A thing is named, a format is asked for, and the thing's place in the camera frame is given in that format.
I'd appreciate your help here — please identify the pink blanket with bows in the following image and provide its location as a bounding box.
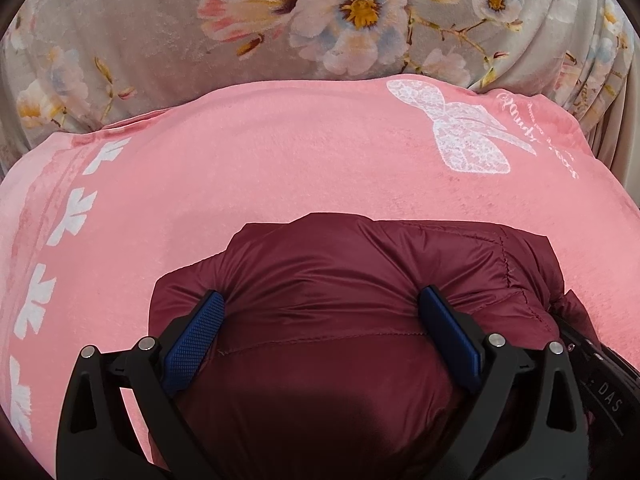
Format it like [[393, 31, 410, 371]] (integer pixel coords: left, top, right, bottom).
[[1, 76, 639, 470]]

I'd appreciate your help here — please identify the grey floral bed cover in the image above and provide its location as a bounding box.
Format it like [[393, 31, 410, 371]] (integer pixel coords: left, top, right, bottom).
[[1, 0, 639, 185]]

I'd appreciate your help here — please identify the maroon quilted down jacket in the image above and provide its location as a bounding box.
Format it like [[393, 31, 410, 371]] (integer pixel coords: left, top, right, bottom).
[[149, 214, 596, 479]]

